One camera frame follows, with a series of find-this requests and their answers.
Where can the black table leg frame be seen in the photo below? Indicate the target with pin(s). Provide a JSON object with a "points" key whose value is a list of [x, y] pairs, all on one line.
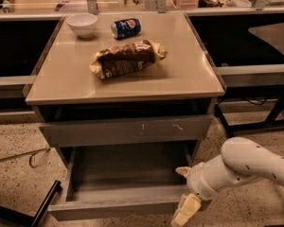
{"points": [[249, 93]]}

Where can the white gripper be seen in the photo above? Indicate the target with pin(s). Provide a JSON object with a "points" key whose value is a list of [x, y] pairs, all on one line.
{"points": [[201, 181]]}

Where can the black floor stand left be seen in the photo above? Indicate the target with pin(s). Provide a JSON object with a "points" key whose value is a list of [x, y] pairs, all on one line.
{"points": [[30, 215]]}

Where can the grey drawer cabinet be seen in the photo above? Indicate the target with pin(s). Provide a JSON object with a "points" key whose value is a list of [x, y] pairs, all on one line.
{"points": [[182, 83]]}

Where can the white ceramic bowl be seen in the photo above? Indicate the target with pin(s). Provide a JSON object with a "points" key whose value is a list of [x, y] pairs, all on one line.
{"points": [[83, 24]]}

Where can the brown chip bag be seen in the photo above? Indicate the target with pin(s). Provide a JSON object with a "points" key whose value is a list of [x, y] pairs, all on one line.
{"points": [[125, 59]]}

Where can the blue pepsi can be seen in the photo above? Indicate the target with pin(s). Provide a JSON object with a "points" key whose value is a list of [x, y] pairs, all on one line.
{"points": [[125, 28]]}

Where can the grey drawer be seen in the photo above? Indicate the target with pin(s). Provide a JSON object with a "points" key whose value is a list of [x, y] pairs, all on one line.
{"points": [[126, 131], [120, 180]]}

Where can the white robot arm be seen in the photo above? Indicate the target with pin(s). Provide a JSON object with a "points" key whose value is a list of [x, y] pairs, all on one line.
{"points": [[241, 161]]}

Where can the grey top drawer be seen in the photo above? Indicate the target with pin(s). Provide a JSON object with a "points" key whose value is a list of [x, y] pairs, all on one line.
{"points": [[126, 131]]}

